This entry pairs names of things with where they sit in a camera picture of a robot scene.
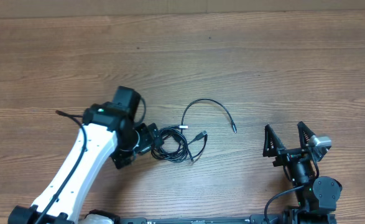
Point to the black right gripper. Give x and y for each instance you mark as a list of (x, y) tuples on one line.
[(287, 155)]

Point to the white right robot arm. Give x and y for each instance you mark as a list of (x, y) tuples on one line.
[(316, 195)]

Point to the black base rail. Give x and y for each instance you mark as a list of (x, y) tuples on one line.
[(98, 216)]

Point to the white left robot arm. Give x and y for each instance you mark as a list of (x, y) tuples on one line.
[(106, 130)]

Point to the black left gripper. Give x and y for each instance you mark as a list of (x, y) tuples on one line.
[(120, 155)]

